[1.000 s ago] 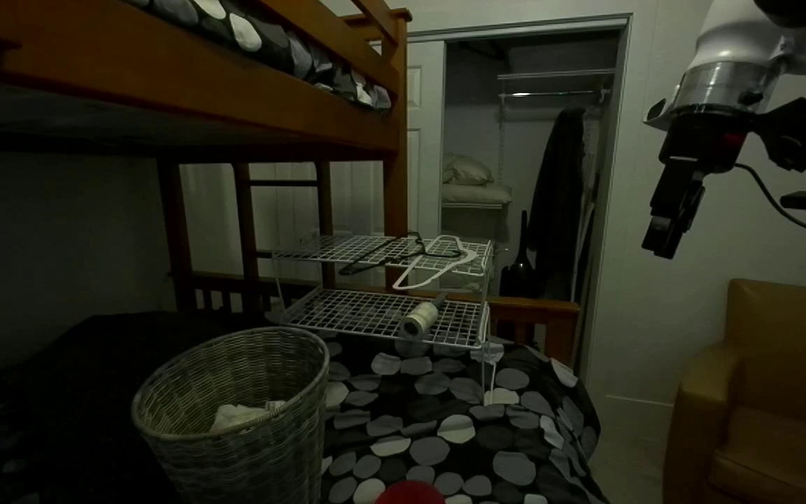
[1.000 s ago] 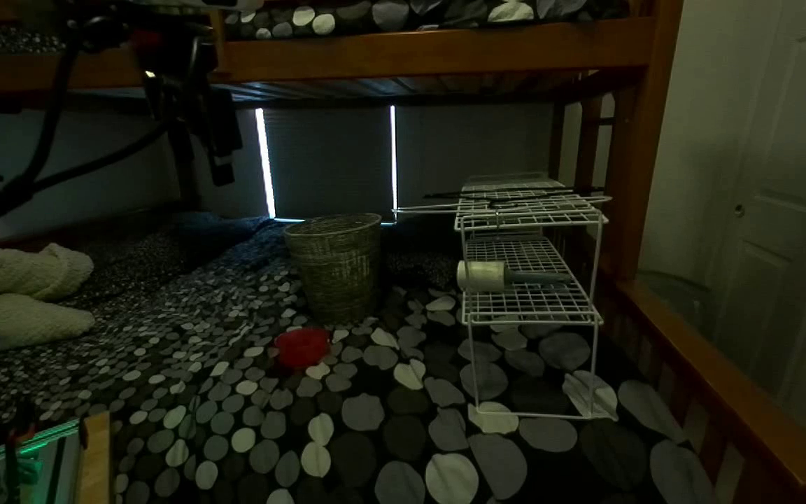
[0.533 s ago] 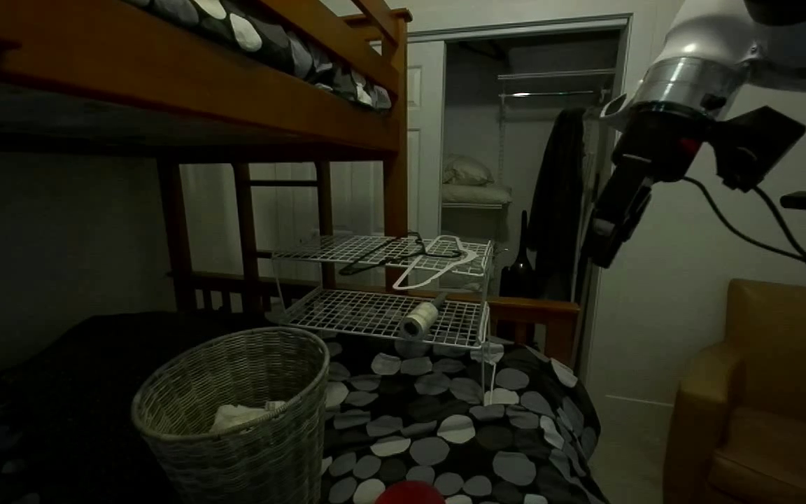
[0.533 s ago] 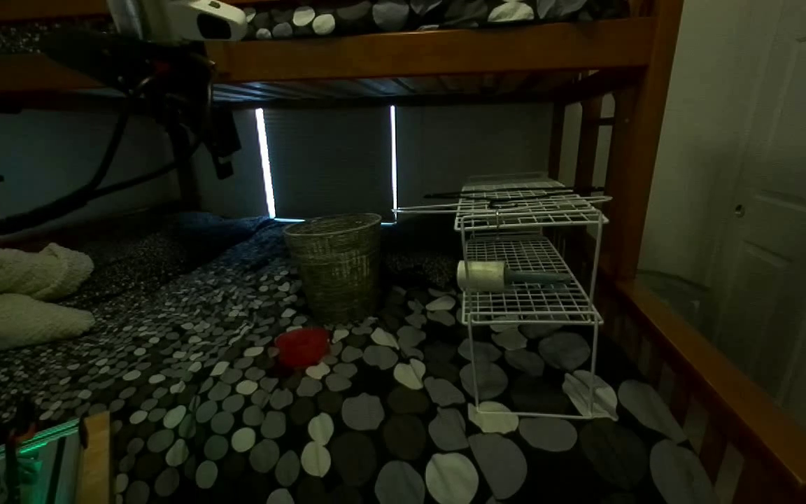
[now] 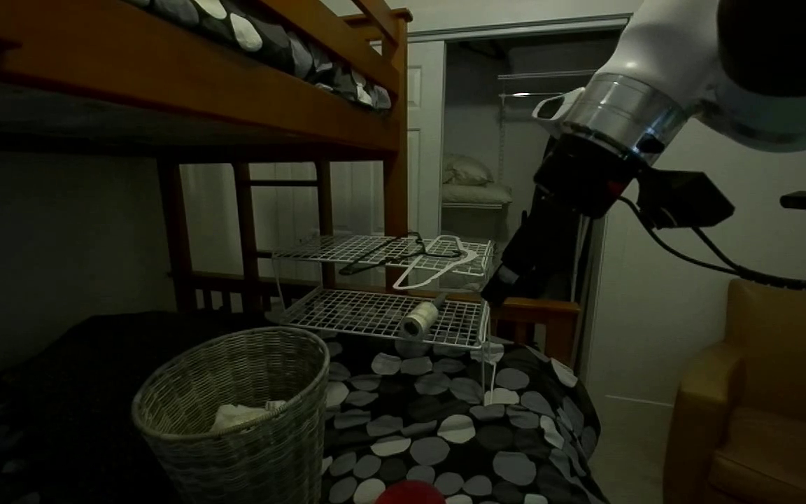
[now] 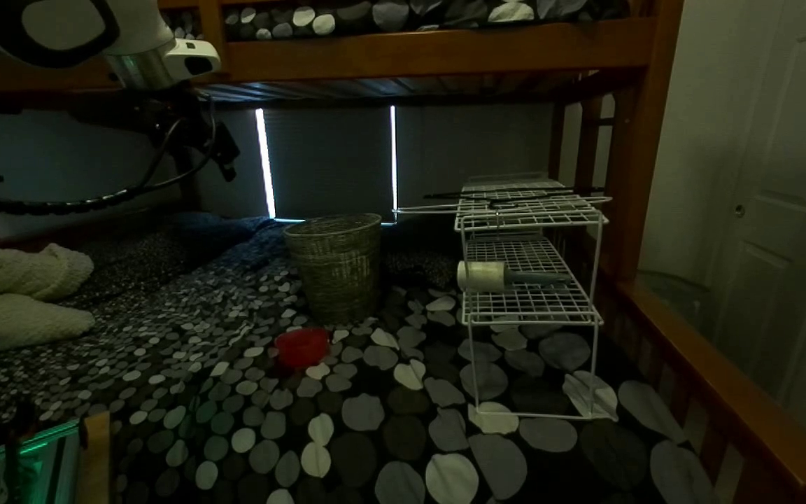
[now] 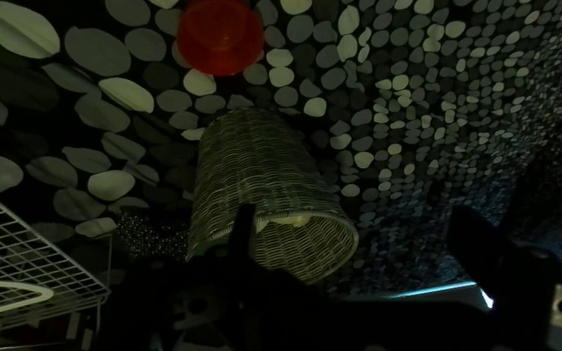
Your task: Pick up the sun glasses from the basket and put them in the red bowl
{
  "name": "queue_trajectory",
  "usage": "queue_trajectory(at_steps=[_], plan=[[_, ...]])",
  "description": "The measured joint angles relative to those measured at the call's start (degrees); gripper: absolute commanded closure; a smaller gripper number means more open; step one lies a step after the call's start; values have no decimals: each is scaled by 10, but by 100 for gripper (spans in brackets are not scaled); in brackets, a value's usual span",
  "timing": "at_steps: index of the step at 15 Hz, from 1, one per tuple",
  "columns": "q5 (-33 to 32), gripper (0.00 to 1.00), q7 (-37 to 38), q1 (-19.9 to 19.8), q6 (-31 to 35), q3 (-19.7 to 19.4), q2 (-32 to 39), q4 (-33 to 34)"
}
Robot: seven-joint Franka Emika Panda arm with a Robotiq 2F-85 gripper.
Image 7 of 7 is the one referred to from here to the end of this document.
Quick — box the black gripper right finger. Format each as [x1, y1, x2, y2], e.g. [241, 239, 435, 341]
[444, 204, 513, 310]

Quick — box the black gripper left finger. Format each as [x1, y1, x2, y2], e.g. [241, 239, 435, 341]
[228, 202, 257, 265]

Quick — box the white object inside basket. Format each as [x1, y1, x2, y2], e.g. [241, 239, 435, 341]
[253, 212, 314, 234]

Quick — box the woven wicker basket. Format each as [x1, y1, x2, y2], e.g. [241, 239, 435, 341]
[185, 107, 360, 288]

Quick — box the red plastic bowl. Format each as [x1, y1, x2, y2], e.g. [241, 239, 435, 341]
[175, 0, 267, 78]

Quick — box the black pebble pattern bedspread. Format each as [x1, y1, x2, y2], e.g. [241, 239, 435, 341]
[0, 0, 562, 300]

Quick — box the white wire rack shelf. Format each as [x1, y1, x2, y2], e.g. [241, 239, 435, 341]
[0, 193, 115, 335]

